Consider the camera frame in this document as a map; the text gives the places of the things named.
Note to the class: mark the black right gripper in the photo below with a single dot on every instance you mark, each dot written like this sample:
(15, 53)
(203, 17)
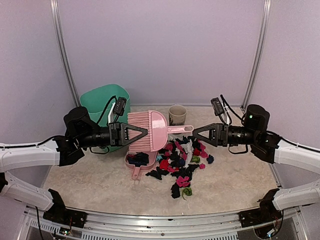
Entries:
(219, 135)

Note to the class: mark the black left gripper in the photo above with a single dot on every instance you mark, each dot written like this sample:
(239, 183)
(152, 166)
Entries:
(118, 134)

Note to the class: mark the pink hand brush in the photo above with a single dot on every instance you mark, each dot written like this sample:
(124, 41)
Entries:
(158, 130)

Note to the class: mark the pink dustpan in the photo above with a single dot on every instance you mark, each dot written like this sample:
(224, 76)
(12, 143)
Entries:
(140, 162)

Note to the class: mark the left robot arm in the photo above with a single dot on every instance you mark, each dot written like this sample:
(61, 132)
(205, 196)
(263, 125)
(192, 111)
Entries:
(60, 150)

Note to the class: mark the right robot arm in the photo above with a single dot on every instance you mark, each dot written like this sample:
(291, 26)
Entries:
(271, 148)

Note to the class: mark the pile of paper scraps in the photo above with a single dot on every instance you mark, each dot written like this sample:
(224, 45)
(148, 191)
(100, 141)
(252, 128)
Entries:
(180, 158)

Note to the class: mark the beige printed cup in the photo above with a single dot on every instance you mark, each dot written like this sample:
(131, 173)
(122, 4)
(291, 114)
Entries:
(177, 115)

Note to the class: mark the mint green waste bin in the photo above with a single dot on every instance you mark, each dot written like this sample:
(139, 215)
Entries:
(98, 102)

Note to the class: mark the green paper scrap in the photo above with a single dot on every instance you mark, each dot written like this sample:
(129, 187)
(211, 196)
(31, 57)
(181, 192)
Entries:
(187, 191)

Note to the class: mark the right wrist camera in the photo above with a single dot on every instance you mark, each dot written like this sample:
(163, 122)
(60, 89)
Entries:
(221, 111)

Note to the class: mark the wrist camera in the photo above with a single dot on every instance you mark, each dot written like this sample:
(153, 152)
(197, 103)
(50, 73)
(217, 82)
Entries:
(117, 110)
(221, 111)

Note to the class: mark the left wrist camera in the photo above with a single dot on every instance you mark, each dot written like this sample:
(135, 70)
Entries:
(117, 110)

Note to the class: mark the aluminium front rail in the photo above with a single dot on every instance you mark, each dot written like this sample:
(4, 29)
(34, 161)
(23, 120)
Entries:
(111, 226)

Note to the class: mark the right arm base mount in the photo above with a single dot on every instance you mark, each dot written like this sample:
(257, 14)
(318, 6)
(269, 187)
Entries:
(266, 212)

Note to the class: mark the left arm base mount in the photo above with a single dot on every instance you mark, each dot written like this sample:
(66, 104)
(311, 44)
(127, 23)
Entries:
(59, 213)

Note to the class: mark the right aluminium corner post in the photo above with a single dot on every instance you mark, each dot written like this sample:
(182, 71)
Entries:
(258, 53)

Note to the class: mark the aluminium corner post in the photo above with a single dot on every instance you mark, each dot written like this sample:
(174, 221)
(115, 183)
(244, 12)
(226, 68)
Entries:
(258, 53)
(57, 24)

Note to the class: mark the left aluminium corner post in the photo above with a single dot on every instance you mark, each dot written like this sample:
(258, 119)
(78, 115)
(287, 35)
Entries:
(57, 24)

